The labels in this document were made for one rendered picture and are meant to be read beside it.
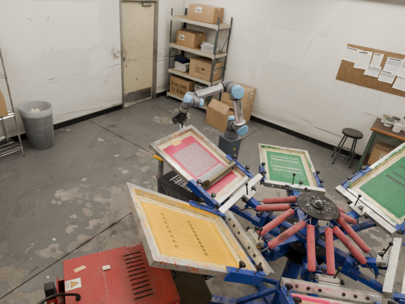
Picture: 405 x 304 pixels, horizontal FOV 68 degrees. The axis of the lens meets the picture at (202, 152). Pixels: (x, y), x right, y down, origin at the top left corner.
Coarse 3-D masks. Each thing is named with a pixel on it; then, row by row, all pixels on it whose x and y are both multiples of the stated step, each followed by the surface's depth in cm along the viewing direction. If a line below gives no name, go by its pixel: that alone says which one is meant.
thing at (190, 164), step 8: (168, 152) 264; (176, 152) 268; (184, 152) 272; (176, 160) 260; (184, 160) 264; (192, 160) 268; (184, 168) 257; (192, 168) 261; (200, 168) 265; (192, 176) 254; (200, 176) 258; (200, 184) 251; (216, 184) 259; (216, 192) 252
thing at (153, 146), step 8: (184, 128) 291; (192, 128) 296; (168, 136) 273; (176, 136) 281; (200, 136) 293; (152, 144) 258; (160, 144) 266; (208, 144) 291; (160, 152) 255; (216, 152) 288; (168, 160) 252; (176, 168) 249; (184, 176) 246; (240, 184) 265; (232, 192) 254; (216, 200) 241; (224, 200) 247
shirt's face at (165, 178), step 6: (168, 174) 289; (174, 174) 290; (162, 180) 280; (168, 180) 281; (174, 186) 274; (180, 186) 275; (186, 192) 268; (192, 192) 269; (192, 198) 262; (198, 198) 263
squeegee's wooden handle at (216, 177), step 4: (232, 164) 269; (224, 168) 261; (228, 168) 263; (220, 172) 255; (224, 172) 260; (212, 176) 248; (216, 176) 250; (220, 176) 258; (208, 180) 244; (212, 180) 246; (208, 184) 245
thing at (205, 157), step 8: (184, 144) 280; (192, 144) 284; (200, 144) 289; (192, 152) 276; (200, 152) 280; (208, 152) 285; (200, 160) 272; (208, 160) 276; (216, 160) 281; (208, 168) 269; (224, 176) 269; (232, 176) 273; (224, 184) 262
